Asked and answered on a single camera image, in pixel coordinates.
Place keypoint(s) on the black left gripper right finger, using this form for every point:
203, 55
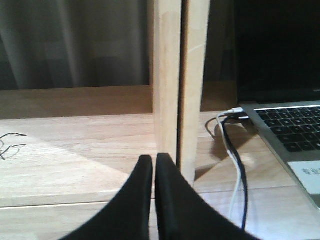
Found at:
182, 214

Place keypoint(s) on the light wooden shelf unit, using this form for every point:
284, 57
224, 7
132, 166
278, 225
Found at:
88, 86

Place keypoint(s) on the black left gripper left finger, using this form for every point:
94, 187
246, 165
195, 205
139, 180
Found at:
126, 216

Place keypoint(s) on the grey laptop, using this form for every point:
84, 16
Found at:
277, 73

